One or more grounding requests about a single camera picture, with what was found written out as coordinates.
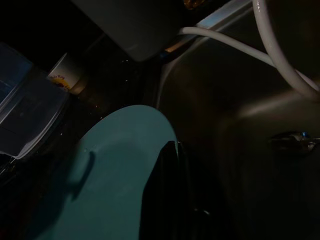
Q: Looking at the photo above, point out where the light blue plate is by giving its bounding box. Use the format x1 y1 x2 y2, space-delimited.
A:
32 104 180 240

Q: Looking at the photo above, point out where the white printed mug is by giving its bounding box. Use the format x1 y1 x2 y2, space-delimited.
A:
47 51 87 95

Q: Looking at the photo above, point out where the stainless steel sink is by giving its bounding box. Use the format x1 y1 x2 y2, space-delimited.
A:
154 0 320 240

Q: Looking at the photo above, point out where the white plastic drawer container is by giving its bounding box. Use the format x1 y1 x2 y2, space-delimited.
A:
0 42 70 160

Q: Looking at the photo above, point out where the grey thermos with red label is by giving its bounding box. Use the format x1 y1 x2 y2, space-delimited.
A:
71 0 187 62

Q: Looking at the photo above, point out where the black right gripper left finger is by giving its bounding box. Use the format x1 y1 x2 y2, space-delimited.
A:
141 140 181 240

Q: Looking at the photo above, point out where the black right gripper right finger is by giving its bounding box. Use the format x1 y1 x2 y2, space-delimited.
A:
177 143 221 240

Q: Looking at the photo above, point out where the white flexible hose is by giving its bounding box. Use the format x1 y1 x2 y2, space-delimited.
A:
178 0 320 100

